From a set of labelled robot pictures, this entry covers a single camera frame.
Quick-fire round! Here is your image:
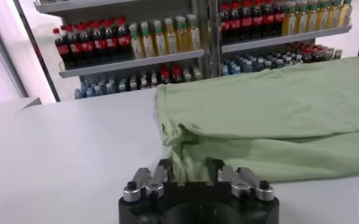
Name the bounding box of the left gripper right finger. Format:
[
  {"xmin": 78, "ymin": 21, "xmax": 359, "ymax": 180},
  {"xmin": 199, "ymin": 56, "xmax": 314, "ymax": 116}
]
[{"xmin": 205, "ymin": 158, "xmax": 274, "ymax": 202}]

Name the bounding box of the light green polo shirt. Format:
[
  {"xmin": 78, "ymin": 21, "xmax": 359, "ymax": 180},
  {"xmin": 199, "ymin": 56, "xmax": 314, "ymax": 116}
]
[{"xmin": 154, "ymin": 56, "xmax": 359, "ymax": 183}]

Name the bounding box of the small red cap cola bottle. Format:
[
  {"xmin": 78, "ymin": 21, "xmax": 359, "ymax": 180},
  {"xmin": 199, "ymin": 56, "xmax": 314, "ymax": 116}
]
[
  {"xmin": 160, "ymin": 65, "xmax": 171, "ymax": 85},
  {"xmin": 171, "ymin": 63, "xmax": 183, "ymax": 83}
]

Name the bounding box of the metal beverage shelf rack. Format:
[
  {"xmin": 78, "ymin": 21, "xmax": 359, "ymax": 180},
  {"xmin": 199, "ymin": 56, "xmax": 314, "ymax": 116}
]
[
  {"xmin": 34, "ymin": 0, "xmax": 212, "ymax": 100},
  {"xmin": 208, "ymin": 0, "xmax": 354, "ymax": 77}
]

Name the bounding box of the yellow juice bottle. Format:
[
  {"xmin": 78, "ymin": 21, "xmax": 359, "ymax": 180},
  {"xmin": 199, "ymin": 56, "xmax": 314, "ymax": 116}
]
[
  {"xmin": 328, "ymin": 0, "xmax": 341, "ymax": 29},
  {"xmin": 140, "ymin": 21, "xmax": 155, "ymax": 58},
  {"xmin": 306, "ymin": 0, "xmax": 318, "ymax": 32},
  {"xmin": 174, "ymin": 15, "xmax": 190, "ymax": 53},
  {"xmin": 317, "ymin": 0, "xmax": 329, "ymax": 30},
  {"xmin": 282, "ymin": 1, "xmax": 296, "ymax": 36},
  {"xmin": 339, "ymin": 0, "xmax": 353, "ymax": 27},
  {"xmin": 152, "ymin": 19, "xmax": 167, "ymax": 57},
  {"xmin": 186, "ymin": 13, "xmax": 202, "ymax": 51},
  {"xmin": 163, "ymin": 17, "xmax": 178, "ymax": 55},
  {"xmin": 129, "ymin": 23, "xmax": 144, "ymax": 59},
  {"xmin": 294, "ymin": 0, "xmax": 307, "ymax": 33}
]

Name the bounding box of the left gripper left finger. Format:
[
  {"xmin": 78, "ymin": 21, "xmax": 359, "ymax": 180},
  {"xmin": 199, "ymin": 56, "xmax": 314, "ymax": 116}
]
[{"xmin": 123, "ymin": 158, "xmax": 174, "ymax": 203}]

